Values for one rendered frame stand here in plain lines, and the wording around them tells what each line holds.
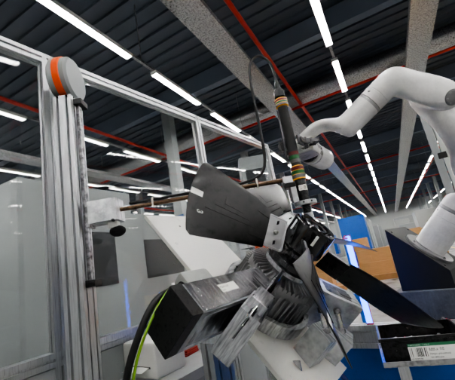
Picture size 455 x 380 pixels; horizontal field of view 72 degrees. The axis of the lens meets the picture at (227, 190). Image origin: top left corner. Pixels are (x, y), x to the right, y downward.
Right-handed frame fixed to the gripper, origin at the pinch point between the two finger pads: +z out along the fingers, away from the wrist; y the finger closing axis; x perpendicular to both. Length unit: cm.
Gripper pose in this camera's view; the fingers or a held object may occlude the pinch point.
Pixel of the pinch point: (290, 143)
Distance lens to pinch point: 105.3
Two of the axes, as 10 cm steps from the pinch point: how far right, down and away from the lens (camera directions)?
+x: -1.7, -9.6, 2.3
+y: -7.9, 2.7, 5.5
